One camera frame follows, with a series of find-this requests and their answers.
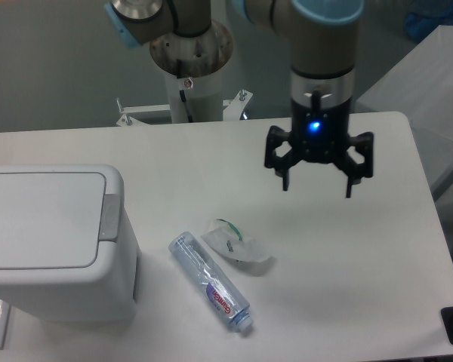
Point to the blue object in corner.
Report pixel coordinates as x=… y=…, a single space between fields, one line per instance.
x=424 y=17

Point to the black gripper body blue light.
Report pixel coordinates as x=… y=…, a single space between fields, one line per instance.
x=320 y=111

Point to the crumpled clear plastic bag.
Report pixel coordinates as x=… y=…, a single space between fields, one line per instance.
x=229 y=241

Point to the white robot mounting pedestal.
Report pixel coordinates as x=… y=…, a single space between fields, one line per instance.
x=192 y=69

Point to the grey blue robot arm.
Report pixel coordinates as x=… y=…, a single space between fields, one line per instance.
x=322 y=36

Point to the white plastic trash can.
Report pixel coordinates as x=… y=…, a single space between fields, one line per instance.
x=68 y=252

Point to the white covered side table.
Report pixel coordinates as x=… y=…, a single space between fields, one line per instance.
x=420 y=86

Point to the clear plastic water bottle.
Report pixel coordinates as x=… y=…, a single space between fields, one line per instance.
x=223 y=296

